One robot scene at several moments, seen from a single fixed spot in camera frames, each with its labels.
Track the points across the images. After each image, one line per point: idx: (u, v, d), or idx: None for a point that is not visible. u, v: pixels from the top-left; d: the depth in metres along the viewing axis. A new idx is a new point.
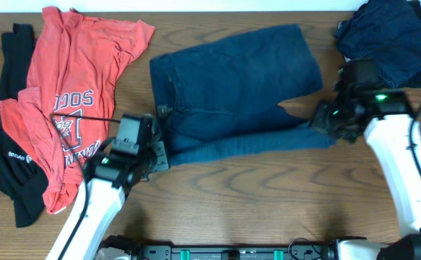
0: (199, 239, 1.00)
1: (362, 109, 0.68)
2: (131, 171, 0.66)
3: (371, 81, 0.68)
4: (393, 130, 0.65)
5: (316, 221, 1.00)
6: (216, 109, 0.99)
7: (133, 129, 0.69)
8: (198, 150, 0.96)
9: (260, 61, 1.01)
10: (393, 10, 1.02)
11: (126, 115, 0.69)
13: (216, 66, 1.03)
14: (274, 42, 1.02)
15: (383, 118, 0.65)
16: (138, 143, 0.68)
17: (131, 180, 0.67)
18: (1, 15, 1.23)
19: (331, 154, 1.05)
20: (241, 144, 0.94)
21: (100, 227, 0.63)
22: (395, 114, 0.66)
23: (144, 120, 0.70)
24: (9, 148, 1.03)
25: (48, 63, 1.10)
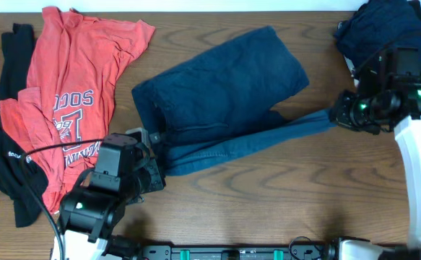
0: (199, 239, 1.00)
1: (397, 102, 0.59)
2: (112, 211, 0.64)
3: (410, 73, 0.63)
4: None
5: (316, 221, 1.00)
6: (209, 124, 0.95)
7: (113, 160, 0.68)
8: (204, 153, 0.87)
9: (241, 69, 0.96)
10: (393, 10, 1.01)
11: (105, 144, 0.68)
13: (200, 82, 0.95)
14: (250, 49, 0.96)
15: (418, 118, 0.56)
16: (118, 175, 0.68)
17: (113, 221, 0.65)
18: (1, 15, 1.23)
19: (331, 154, 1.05)
20: (251, 144, 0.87)
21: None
22: None
23: (126, 149, 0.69)
24: (10, 148, 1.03)
25: (48, 63, 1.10)
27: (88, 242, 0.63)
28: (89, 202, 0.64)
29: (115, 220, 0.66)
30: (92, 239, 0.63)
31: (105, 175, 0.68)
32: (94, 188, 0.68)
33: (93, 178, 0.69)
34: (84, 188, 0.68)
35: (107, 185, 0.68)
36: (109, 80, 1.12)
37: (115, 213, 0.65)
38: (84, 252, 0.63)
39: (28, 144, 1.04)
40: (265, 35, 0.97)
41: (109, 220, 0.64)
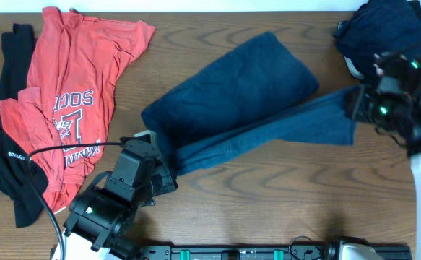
0: (199, 239, 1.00)
1: None
2: (120, 222, 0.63)
3: None
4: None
5: (316, 221, 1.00)
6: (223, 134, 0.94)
7: (130, 170, 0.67)
8: (215, 153, 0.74)
9: (247, 77, 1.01)
10: (394, 10, 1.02)
11: (126, 152, 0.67)
13: (207, 97, 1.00)
14: (254, 58, 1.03)
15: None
16: (133, 185, 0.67)
17: (119, 232, 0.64)
18: (1, 15, 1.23)
19: (331, 154, 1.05)
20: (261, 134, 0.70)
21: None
22: None
23: (146, 159, 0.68)
24: (9, 148, 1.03)
25: (49, 63, 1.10)
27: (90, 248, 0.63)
28: (100, 209, 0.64)
29: (122, 231, 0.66)
30: (94, 246, 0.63)
31: (121, 184, 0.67)
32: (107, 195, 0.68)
33: (108, 183, 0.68)
34: (98, 191, 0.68)
35: (120, 193, 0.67)
36: (110, 80, 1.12)
37: (123, 224, 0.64)
38: (84, 257, 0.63)
39: (28, 144, 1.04)
40: (266, 42, 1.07)
41: (115, 231, 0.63)
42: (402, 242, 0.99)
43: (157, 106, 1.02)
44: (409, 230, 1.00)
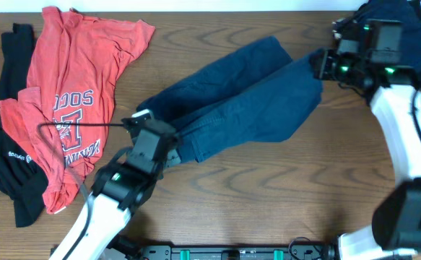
0: (199, 239, 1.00)
1: (370, 81, 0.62)
2: (142, 191, 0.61)
3: (390, 48, 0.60)
4: (398, 97, 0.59)
5: (316, 221, 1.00)
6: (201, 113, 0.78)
7: (151, 145, 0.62)
8: (211, 123, 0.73)
9: (245, 80, 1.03)
10: (395, 10, 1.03)
11: (146, 127, 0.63)
13: (205, 95, 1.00)
14: (255, 61, 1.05)
15: (388, 87, 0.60)
16: (154, 159, 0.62)
17: (141, 200, 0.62)
18: (1, 15, 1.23)
19: (331, 154, 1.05)
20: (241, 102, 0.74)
21: (102, 243, 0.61)
22: (399, 85, 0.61)
23: (166, 136, 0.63)
24: (9, 148, 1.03)
25: (49, 63, 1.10)
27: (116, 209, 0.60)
28: (124, 178, 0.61)
29: (144, 199, 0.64)
30: (121, 206, 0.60)
31: (142, 157, 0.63)
32: (128, 166, 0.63)
33: (128, 156, 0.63)
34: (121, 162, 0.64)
35: (141, 167, 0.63)
36: (109, 80, 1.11)
37: (145, 193, 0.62)
38: (110, 219, 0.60)
39: (27, 144, 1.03)
40: (268, 46, 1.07)
41: (138, 199, 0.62)
42: None
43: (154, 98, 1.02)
44: None
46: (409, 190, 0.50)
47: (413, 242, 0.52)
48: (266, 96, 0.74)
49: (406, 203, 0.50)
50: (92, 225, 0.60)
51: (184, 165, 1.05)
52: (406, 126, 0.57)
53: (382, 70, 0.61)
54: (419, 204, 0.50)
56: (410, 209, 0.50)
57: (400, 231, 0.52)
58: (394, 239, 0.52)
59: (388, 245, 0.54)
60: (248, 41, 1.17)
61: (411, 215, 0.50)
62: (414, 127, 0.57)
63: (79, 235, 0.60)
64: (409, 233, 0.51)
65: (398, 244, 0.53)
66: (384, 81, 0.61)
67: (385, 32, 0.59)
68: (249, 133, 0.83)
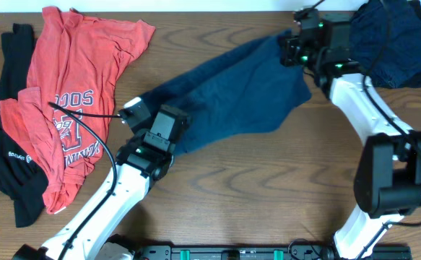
0: (199, 239, 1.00)
1: (325, 77, 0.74)
2: (159, 167, 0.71)
3: (341, 46, 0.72)
4: (353, 81, 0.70)
5: (316, 221, 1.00)
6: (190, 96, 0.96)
7: (167, 126, 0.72)
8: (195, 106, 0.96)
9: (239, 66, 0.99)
10: (395, 9, 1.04)
11: (164, 110, 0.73)
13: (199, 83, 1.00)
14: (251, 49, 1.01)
15: (341, 77, 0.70)
16: (169, 139, 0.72)
17: (158, 175, 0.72)
18: (1, 15, 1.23)
19: (331, 154, 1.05)
20: (218, 83, 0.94)
21: (123, 208, 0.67)
22: (349, 74, 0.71)
23: (180, 118, 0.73)
24: (9, 148, 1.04)
25: (48, 63, 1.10)
27: (140, 176, 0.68)
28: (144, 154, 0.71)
29: (161, 175, 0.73)
30: (144, 174, 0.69)
31: (158, 137, 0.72)
32: (147, 146, 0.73)
33: (147, 137, 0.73)
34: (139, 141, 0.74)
35: (158, 146, 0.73)
36: (110, 81, 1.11)
37: (162, 170, 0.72)
38: (136, 183, 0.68)
39: (27, 144, 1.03)
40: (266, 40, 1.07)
41: (157, 174, 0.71)
42: (402, 242, 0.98)
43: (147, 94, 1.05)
44: (409, 229, 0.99)
46: (377, 145, 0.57)
47: (391, 198, 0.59)
48: (246, 71, 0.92)
49: (377, 157, 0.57)
50: (120, 187, 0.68)
51: (184, 165, 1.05)
52: (360, 101, 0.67)
53: (333, 66, 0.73)
54: (387, 157, 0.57)
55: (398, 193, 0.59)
56: (380, 163, 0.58)
57: (379, 188, 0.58)
58: (375, 198, 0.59)
59: (371, 206, 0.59)
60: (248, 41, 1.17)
61: (385, 170, 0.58)
62: (368, 100, 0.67)
63: (107, 193, 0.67)
64: (386, 189, 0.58)
65: (380, 203, 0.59)
66: (337, 75, 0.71)
67: (336, 31, 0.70)
68: (233, 115, 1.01)
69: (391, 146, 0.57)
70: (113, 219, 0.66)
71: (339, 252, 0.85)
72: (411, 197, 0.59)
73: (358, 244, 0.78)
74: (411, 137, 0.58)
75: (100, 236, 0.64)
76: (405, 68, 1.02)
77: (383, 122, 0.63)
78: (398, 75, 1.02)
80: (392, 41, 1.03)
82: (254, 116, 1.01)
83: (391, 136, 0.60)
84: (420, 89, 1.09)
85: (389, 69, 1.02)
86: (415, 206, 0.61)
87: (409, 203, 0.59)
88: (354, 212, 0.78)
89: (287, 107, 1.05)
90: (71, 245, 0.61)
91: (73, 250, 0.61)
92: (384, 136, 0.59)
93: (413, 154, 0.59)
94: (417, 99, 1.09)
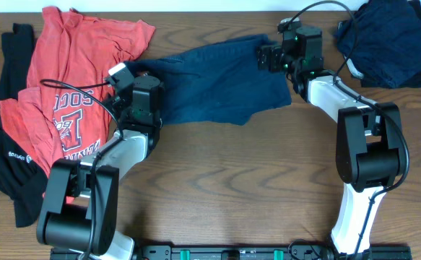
0: (199, 239, 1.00)
1: (302, 85, 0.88)
2: (153, 136, 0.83)
3: (314, 56, 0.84)
4: (323, 78, 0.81)
5: (315, 221, 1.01)
6: (171, 60, 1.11)
7: (145, 101, 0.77)
8: (178, 69, 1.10)
9: (224, 58, 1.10)
10: (393, 10, 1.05)
11: (136, 89, 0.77)
13: (187, 53, 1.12)
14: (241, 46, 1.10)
15: (314, 79, 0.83)
16: (152, 111, 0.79)
17: (153, 143, 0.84)
18: (1, 15, 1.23)
19: (331, 154, 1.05)
20: (202, 55, 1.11)
21: (133, 150, 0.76)
22: (323, 76, 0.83)
23: (154, 91, 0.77)
24: (9, 148, 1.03)
25: (48, 63, 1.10)
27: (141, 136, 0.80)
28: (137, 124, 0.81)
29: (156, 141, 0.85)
30: (144, 133, 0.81)
31: (142, 113, 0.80)
32: (136, 121, 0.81)
33: (133, 114, 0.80)
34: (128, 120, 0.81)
35: (145, 120, 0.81)
36: None
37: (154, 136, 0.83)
38: (138, 136, 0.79)
39: (28, 144, 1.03)
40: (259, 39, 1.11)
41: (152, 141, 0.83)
42: (402, 242, 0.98)
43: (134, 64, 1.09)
44: (409, 229, 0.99)
46: (347, 116, 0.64)
47: (369, 167, 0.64)
48: (227, 53, 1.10)
49: (349, 126, 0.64)
50: (126, 136, 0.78)
51: (183, 165, 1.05)
52: (331, 90, 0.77)
53: (308, 73, 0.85)
54: (357, 125, 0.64)
55: (375, 162, 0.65)
56: (353, 131, 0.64)
57: (356, 157, 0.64)
58: (354, 167, 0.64)
59: (352, 177, 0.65)
60: None
61: (359, 137, 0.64)
62: (338, 89, 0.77)
63: (118, 138, 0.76)
64: (362, 157, 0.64)
65: (359, 171, 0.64)
66: (312, 79, 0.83)
67: (309, 45, 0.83)
68: (209, 94, 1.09)
69: (361, 115, 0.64)
70: (128, 156, 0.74)
71: (336, 249, 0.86)
72: (387, 165, 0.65)
73: (352, 232, 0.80)
74: (378, 108, 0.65)
75: (121, 161, 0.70)
76: (406, 68, 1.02)
77: (352, 101, 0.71)
78: (398, 75, 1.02)
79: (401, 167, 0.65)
80: (393, 41, 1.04)
82: (229, 99, 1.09)
83: (359, 110, 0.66)
84: (419, 89, 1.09)
85: (389, 69, 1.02)
86: (394, 174, 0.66)
87: (386, 171, 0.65)
88: (344, 200, 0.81)
89: (265, 102, 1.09)
90: (102, 159, 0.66)
91: (103, 161, 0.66)
92: (353, 109, 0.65)
93: (383, 124, 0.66)
94: (417, 99, 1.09)
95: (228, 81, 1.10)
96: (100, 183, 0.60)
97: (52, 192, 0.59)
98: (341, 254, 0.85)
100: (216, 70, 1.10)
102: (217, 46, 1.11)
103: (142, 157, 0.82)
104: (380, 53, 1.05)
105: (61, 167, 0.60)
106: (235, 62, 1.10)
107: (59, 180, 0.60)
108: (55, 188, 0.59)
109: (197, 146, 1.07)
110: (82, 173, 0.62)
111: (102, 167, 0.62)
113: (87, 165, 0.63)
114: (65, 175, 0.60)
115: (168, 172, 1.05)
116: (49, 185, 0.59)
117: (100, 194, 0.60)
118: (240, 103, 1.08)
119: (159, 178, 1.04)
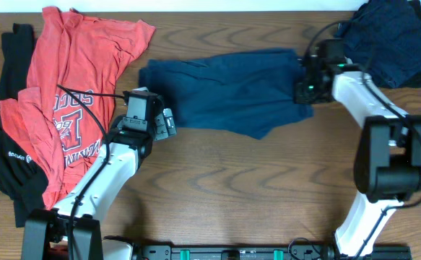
0: (199, 239, 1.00)
1: (328, 78, 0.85)
2: (144, 144, 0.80)
3: (338, 57, 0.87)
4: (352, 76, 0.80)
5: (316, 221, 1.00)
6: (196, 63, 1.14)
7: (141, 107, 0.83)
8: (200, 74, 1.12)
9: (248, 68, 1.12)
10: (394, 9, 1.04)
11: (133, 95, 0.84)
13: (212, 58, 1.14)
14: (266, 58, 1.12)
15: (342, 74, 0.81)
16: (146, 120, 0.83)
17: (145, 152, 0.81)
18: (0, 15, 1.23)
19: (331, 154, 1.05)
20: (227, 61, 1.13)
21: (120, 174, 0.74)
22: (352, 71, 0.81)
23: (150, 98, 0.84)
24: (9, 148, 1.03)
25: (49, 63, 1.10)
27: (129, 149, 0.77)
28: (130, 133, 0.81)
29: (146, 153, 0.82)
30: (133, 146, 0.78)
31: (136, 119, 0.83)
32: (125, 128, 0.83)
33: (126, 121, 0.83)
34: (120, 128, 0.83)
35: (137, 128, 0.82)
36: (110, 81, 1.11)
37: (146, 147, 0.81)
38: (127, 151, 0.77)
39: (27, 144, 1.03)
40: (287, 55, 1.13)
41: (143, 152, 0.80)
42: (402, 242, 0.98)
43: (159, 65, 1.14)
44: (409, 229, 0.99)
46: (374, 126, 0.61)
47: (388, 180, 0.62)
48: (253, 65, 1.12)
49: (374, 136, 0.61)
50: (113, 158, 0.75)
51: (183, 165, 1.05)
52: (359, 91, 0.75)
53: (336, 65, 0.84)
54: (383, 136, 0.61)
55: (396, 177, 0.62)
56: (377, 141, 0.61)
57: (375, 167, 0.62)
58: (372, 178, 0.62)
59: (368, 188, 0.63)
60: (248, 41, 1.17)
61: (381, 149, 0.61)
62: (365, 91, 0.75)
63: (103, 162, 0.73)
64: (383, 170, 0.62)
65: (377, 183, 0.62)
66: (339, 72, 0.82)
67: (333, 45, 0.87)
68: (232, 102, 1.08)
69: (388, 126, 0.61)
70: (115, 183, 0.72)
71: (338, 249, 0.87)
72: (407, 180, 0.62)
73: (358, 237, 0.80)
74: (407, 121, 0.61)
75: (105, 195, 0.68)
76: (406, 68, 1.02)
77: (380, 107, 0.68)
78: (398, 76, 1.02)
79: None
80: (392, 41, 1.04)
82: (251, 109, 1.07)
83: (387, 119, 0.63)
84: (420, 89, 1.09)
85: (389, 69, 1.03)
86: (413, 190, 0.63)
87: (405, 186, 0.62)
88: (354, 204, 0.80)
89: (287, 115, 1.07)
90: (81, 204, 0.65)
91: (83, 206, 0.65)
92: (381, 118, 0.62)
93: (409, 137, 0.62)
94: (418, 99, 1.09)
95: (250, 89, 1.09)
96: (76, 240, 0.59)
97: (31, 245, 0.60)
98: (342, 256, 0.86)
100: (239, 79, 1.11)
102: (242, 56, 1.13)
103: (134, 171, 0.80)
104: (380, 53, 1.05)
105: (37, 221, 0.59)
106: (257, 72, 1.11)
107: (37, 234, 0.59)
108: (33, 242, 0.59)
109: (197, 146, 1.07)
110: (63, 222, 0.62)
111: (79, 222, 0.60)
113: (65, 214, 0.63)
114: (42, 229, 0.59)
115: (168, 172, 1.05)
116: (27, 239, 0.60)
117: (78, 250, 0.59)
118: (261, 116, 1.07)
119: (159, 178, 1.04)
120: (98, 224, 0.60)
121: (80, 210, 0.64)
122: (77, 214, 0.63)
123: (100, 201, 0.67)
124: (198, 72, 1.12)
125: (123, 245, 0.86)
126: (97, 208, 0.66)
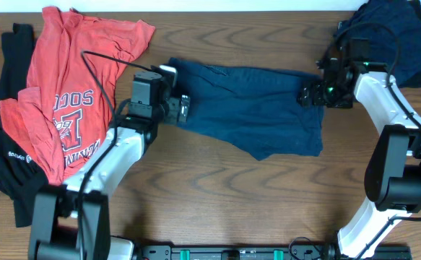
0: (199, 239, 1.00)
1: (351, 75, 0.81)
2: (150, 131, 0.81)
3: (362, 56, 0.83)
4: (375, 76, 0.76)
5: (316, 221, 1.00)
6: (216, 71, 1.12)
7: (145, 92, 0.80)
8: (219, 81, 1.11)
9: (263, 84, 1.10)
10: (393, 10, 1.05)
11: (137, 78, 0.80)
13: (233, 68, 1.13)
14: (283, 76, 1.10)
15: (366, 73, 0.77)
16: (150, 105, 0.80)
17: (151, 138, 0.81)
18: (0, 14, 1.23)
19: (331, 154, 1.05)
20: (246, 74, 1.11)
21: (127, 156, 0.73)
22: (375, 71, 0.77)
23: (154, 83, 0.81)
24: (9, 148, 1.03)
25: (48, 63, 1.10)
27: (135, 133, 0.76)
28: (136, 120, 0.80)
29: (152, 138, 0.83)
30: (139, 131, 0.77)
31: (141, 105, 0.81)
32: (132, 114, 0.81)
33: (130, 107, 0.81)
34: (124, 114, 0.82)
35: (142, 113, 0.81)
36: (110, 81, 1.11)
37: (152, 133, 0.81)
38: (133, 134, 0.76)
39: (27, 144, 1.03)
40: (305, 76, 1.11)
41: (148, 138, 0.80)
42: (402, 242, 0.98)
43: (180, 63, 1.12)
44: (409, 229, 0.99)
46: (393, 135, 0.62)
47: (400, 191, 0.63)
48: (273, 82, 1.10)
49: (391, 144, 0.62)
50: (120, 141, 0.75)
51: (183, 165, 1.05)
52: (382, 95, 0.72)
53: (362, 63, 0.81)
54: (401, 146, 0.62)
55: (409, 188, 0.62)
56: (395, 150, 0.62)
57: (390, 178, 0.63)
58: (385, 188, 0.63)
59: (379, 196, 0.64)
60: (248, 41, 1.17)
61: (398, 159, 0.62)
62: (389, 95, 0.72)
63: (111, 144, 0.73)
64: (396, 180, 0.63)
65: (388, 193, 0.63)
66: (363, 71, 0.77)
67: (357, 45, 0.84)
68: (243, 116, 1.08)
69: (406, 139, 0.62)
70: (120, 167, 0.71)
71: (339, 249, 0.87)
72: (419, 192, 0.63)
73: (360, 242, 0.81)
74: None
75: (113, 172, 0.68)
76: (406, 69, 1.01)
77: (401, 116, 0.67)
78: (398, 76, 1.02)
79: None
80: (393, 40, 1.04)
82: (259, 128, 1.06)
83: (406, 128, 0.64)
84: None
85: None
86: None
87: (417, 198, 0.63)
88: (361, 209, 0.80)
89: (296, 137, 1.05)
90: (91, 180, 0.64)
91: (92, 181, 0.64)
92: (401, 128, 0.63)
93: None
94: (418, 99, 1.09)
95: (261, 106, 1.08)
96: (87, 212, 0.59)
97: (40, 220, 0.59)
98: (343, 256, 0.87)
100: (253, 94, 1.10)
102: (263, 71, 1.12)
103: (139, 156, 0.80)
104: (378, 54, 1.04)
105: (47, 195, 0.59)
106: (271, 89, 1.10)
107: (47, 209, 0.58)
108: (42, 217, 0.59)
109: (197, 146, 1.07)
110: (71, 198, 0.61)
111: (88, 196, 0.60)
113: (74, 190, 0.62)
114: (51, 201, 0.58)
115: (168, 172, 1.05)
116: (36, 214, 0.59)
117: (88, 225, 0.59)
118: (266, 135, 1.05)
119: (159, 178, 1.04)
120: (106, 199, 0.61)
121: (89, 185, 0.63)
122: (87, 190, 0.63)
123: (108, 179, 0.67)
124: (217, 78, 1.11)
125: (124, 240, 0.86)
126: (106, 184, 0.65)
